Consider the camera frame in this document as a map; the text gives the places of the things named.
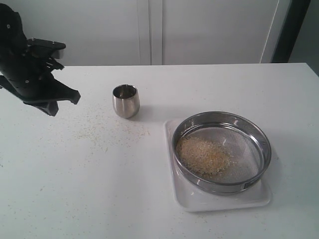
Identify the stainless steel cup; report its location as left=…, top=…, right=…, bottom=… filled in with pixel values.
left=112, top=84, right=140, bottom=119

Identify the pile of tan grain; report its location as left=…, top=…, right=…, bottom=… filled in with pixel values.
left=176, top=137, right=233, bottom=176

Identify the round steel mesh sieve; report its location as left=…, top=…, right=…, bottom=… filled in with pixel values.
left=171, top=112, right=272, bottom=195

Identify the white cabinet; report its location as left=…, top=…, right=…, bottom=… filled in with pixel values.
left=6, top=0, right=291, bottom=66

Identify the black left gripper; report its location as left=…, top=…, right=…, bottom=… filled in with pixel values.
left=0, top=3, right=81, bottom=117

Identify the white square plastic tray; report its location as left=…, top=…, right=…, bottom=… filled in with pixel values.
left=163, top=118, right=272, bottom=213

